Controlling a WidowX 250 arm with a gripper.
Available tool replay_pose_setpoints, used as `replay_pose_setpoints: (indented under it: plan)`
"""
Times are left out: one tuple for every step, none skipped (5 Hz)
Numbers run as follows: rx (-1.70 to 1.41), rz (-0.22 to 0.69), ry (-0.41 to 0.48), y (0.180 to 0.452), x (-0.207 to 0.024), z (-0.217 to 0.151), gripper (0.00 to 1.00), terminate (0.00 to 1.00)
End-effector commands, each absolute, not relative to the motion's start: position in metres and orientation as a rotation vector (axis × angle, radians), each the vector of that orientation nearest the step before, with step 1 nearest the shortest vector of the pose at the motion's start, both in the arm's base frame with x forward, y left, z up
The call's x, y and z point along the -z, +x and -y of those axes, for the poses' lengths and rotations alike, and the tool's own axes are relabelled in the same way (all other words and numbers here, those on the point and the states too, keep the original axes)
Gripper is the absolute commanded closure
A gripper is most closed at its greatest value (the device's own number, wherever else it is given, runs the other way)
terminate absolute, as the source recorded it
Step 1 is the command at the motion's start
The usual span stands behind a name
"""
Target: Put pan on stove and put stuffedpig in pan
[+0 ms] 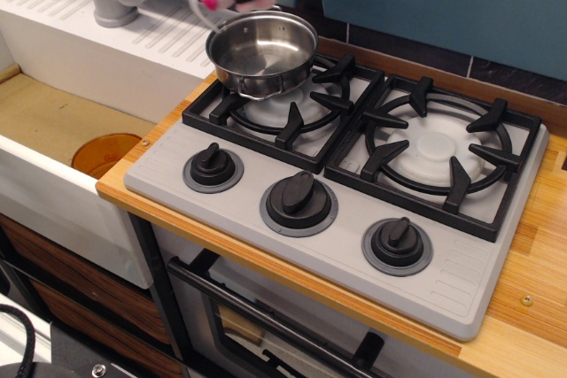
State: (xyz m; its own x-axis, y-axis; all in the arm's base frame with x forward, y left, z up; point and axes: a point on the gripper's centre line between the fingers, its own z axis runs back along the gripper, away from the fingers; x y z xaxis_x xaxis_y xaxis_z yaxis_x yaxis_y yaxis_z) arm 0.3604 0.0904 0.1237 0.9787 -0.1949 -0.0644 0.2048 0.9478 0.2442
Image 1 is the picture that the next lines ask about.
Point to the black right stove knob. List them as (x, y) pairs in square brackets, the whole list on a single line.
[(397, 247)]

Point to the white toy sink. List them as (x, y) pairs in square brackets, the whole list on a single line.
[(72, 81)]

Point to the black middle stove knob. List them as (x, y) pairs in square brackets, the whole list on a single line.
[(299, 206)]

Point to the black burner grate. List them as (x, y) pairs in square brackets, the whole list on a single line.
[(458, 161), (300, 128)]

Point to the black stove knob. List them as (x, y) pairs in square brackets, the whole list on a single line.
[(213, 170), (397, 247), (299, 206)]

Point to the wooden drawer front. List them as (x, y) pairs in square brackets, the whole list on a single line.
[(109, 311)]

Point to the black left burner grate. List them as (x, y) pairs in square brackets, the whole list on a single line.
[(300, 128)]

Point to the stainless steel pan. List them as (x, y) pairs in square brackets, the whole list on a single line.
[(263, 54)]

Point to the grey toy stove top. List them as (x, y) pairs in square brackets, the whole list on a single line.
[(451, 294)]

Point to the oven door with handle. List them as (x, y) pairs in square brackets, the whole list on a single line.
[(258, 328)]

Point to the orange sink drain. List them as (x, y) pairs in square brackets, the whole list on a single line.
[(97, 156)]

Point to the black left stove knob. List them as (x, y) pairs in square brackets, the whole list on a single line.
[(213, 170)]

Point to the black right burner grate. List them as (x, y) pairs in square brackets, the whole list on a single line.
[(458, 161)]

